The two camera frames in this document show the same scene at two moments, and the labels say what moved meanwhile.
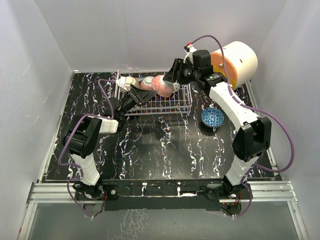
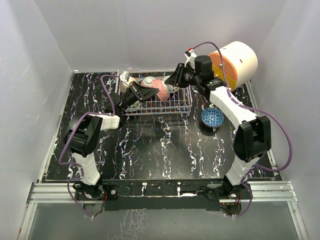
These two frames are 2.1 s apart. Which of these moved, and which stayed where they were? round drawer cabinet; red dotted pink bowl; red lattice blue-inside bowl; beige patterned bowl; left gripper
Moved: beige patterned bowl; red dotted pink bowl
Stayed: red lattice blue-inside bowl; left gripper; round drawer cabinet
